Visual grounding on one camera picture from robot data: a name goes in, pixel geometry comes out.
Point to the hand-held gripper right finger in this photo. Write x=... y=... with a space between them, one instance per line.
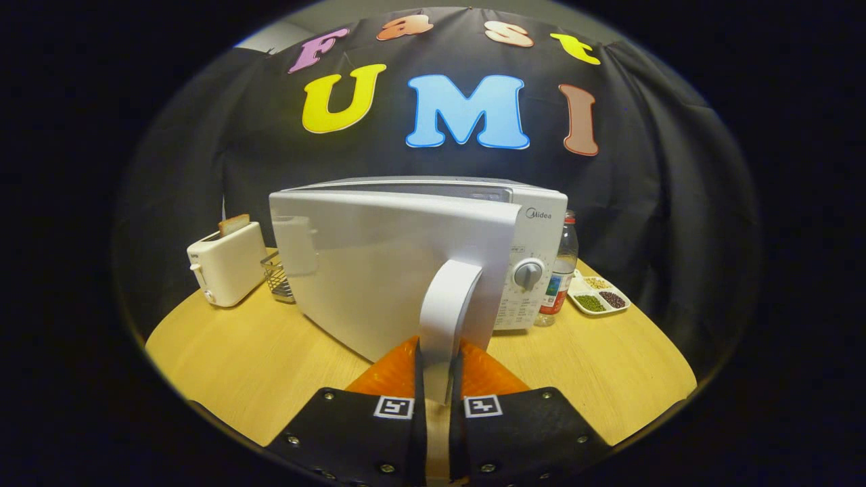
x=521 y=439

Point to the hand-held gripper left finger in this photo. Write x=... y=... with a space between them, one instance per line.
x=352 y=439

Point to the white microwave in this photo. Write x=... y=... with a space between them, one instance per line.
x=379 y=264

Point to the white divided dish with beans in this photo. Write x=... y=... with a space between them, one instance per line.
x=599 y=297

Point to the clear plastic water bottle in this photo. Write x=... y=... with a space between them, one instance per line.
x=560 y=270

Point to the white toaster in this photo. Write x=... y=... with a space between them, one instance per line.
x=226 y=270

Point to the toast slice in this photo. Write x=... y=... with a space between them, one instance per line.
x=233 y=224

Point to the black backdrop cloth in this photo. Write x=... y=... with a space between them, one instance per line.
x=663 y=203

